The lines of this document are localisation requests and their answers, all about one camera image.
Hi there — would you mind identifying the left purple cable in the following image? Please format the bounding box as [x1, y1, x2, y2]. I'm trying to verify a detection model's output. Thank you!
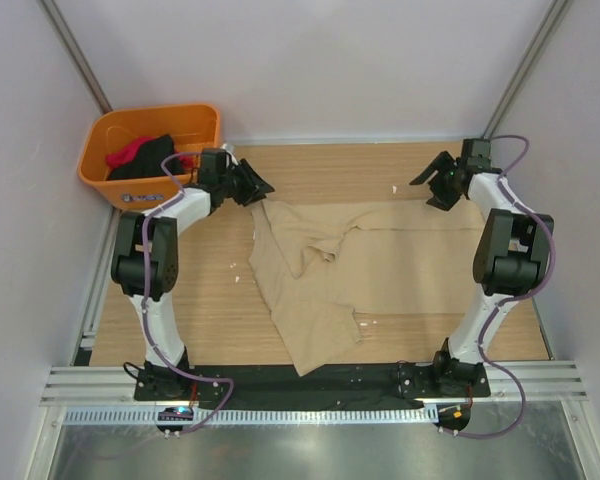
[139, 152, 235, 435]

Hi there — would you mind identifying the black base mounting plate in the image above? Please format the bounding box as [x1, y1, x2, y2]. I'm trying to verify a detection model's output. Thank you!
[124, 361, 491, 411]

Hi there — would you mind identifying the beige t shirt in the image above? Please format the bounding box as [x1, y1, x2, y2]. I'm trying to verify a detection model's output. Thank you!
[249, 200, 484, 376]

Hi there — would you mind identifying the orange plastic basket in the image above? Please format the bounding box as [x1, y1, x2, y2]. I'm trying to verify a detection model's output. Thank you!
[78, 103, 223, 210]

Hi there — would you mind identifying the white slotted cable duct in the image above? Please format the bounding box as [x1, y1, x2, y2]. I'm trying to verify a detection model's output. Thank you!
[63, 405, 438, 427]

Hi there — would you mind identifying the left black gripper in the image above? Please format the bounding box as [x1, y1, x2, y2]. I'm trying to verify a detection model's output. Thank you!
[218, 159, 272, 207]

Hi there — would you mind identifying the aluminium frame rail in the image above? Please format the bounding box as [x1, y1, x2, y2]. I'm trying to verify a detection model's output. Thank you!
[41, 360, 588, 406]

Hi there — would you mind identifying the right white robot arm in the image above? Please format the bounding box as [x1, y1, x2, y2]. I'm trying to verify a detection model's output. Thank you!
[411, 138, 555, 396]

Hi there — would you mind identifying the black t shirt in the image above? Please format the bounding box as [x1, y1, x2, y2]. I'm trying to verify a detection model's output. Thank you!
[107, 135, 186, 181]

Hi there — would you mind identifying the red t shirt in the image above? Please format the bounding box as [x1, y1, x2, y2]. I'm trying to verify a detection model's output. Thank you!
[105, 136, 198, 170]

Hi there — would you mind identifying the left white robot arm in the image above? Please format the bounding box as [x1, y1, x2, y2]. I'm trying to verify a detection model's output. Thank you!
[111, 148, 275, 401]

